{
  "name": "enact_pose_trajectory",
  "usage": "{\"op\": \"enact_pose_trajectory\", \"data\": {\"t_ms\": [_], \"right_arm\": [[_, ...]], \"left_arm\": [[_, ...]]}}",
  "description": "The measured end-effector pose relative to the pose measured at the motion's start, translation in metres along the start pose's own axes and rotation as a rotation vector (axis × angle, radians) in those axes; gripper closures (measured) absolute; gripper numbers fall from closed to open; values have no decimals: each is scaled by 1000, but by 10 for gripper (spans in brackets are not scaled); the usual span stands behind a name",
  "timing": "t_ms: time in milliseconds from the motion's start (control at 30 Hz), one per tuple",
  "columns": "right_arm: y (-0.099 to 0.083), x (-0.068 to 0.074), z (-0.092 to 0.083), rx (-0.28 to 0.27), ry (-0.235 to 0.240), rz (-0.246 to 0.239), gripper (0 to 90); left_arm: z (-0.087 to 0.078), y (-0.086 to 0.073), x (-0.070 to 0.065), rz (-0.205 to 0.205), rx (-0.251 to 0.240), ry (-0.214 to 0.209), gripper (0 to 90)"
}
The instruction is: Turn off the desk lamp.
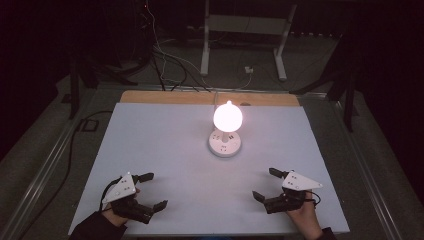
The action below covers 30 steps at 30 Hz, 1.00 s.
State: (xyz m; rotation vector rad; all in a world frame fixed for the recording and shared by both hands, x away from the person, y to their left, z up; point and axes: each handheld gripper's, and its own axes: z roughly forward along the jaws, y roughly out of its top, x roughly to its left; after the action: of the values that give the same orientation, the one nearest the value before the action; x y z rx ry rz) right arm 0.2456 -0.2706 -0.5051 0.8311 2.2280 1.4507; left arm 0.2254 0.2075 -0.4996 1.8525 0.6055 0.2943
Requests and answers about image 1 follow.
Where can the round white power socket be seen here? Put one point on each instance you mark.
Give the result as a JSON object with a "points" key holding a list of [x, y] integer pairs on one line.
{"points": [[224, 148]]}

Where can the black rectangular floor frame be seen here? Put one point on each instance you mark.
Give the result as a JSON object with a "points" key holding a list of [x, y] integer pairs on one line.
{"points": [[88, 125]]}

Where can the person's right hand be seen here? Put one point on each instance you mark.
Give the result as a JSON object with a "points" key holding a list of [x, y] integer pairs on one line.
{"points": [[308, 218]]}

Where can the white table cover sheet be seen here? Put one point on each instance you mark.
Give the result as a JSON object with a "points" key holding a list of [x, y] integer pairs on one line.
{"points": [[166, 150]]}

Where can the person's left hand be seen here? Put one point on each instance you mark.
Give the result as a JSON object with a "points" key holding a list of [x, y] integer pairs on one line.
{"points": [[116, 219]]}

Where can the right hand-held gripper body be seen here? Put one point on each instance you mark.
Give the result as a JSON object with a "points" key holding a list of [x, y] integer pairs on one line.
{"points": [[298, 182]]}

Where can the aluminium rail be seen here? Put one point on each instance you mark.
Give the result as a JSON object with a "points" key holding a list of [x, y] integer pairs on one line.
{"points": [[366, 173], [40, 180]]}

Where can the black metal stand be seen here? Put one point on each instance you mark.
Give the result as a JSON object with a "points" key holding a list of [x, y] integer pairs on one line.
{"points": [[75, 86], [348, 100]]}

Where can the glowing round bulb lamp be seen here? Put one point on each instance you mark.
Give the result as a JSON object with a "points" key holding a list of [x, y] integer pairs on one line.
{"points": [[228, 117]]}

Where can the white metal stand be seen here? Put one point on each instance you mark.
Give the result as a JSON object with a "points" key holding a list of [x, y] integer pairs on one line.
{"points": [[245, 25]]}

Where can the white plug adapter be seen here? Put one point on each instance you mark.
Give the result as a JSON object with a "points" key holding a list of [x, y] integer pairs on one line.
{"points": [[249, 70]]}

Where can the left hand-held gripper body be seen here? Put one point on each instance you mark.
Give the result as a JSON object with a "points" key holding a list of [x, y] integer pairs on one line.
{"points": [[121, 191]]}

